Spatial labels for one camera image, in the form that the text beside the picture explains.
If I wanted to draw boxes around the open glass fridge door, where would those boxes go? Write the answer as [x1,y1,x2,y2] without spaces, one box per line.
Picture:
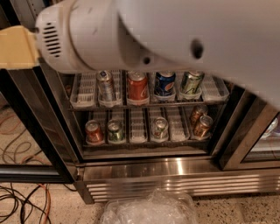
[0,66,78,183]

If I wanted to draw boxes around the orange cable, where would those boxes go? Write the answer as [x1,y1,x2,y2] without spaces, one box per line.
[38,183,53,224]

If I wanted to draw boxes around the green can middle shelf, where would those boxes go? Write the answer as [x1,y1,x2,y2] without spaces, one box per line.
[180,71,205,95]

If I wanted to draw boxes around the brown can bottom front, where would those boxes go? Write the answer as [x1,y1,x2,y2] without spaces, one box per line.
[193,115,214,137]

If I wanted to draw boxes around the white green can bottom shelf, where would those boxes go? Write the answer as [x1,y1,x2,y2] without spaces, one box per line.
[151,116,168,139]

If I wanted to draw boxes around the blue Pepsi can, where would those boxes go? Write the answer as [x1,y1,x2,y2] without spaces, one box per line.
[154,72,176,96]

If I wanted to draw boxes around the red can bottom shelf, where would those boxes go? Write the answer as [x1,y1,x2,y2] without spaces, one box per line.
[85,120,104,144]

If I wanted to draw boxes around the clear plastic bag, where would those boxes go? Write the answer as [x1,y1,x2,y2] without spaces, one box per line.
[99,189,199,224]

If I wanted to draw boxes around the stainless steel fridge base grille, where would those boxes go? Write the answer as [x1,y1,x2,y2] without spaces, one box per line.
[74,157,280,204]

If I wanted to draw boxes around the silver can middle shelf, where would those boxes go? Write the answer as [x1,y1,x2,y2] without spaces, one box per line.
[97,71,116,102]

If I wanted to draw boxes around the black cables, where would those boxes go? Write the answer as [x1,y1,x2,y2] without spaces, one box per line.
[0,183,52,224]

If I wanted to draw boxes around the red Coca-Cola can middle shelf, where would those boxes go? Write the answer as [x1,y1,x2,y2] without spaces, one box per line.
[128,72,148,101]

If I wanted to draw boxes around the brown can bottom rear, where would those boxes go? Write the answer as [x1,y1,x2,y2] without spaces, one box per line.
[190,104,208,125]

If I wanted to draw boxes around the brown can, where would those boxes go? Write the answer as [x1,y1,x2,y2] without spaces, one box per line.
[193,115,214,137]
[190,104,208,125]

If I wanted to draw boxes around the right glass fridge door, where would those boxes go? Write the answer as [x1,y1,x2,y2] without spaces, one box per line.
[219,97,280,171]

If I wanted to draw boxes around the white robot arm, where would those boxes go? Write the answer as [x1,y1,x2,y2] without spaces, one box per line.
[0,0,280,107]

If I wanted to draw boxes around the empty white tray middle left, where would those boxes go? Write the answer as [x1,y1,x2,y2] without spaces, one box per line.
[70,73,97,109]

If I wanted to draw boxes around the green can bottom shelf left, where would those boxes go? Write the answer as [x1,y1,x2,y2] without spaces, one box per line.
[107,120,124,143]

